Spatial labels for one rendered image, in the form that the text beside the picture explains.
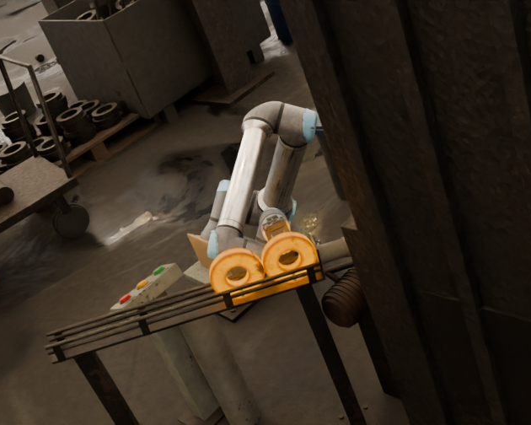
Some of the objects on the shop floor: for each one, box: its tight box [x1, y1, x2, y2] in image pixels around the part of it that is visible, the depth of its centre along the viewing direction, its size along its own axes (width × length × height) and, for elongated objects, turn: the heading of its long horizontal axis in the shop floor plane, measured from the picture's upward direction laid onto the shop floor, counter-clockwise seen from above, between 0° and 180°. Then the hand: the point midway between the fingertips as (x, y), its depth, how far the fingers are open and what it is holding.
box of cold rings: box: [38, 0, 271, 124], centre depth 566 cm, size 123×93×87 cm
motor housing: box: [321, 266, 401, 400], centre depth 248 cm, size 13×22×54 cm, turn 164°
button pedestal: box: [110, 263, 225, 425], centre depth 271 cm, size 16×24×62 cm, turn 164°
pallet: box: [0, 90, 163, 179], centre depth 536 cm, size 120×81×44 cm
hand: (285, 252), depth 223 cm, fingers closed
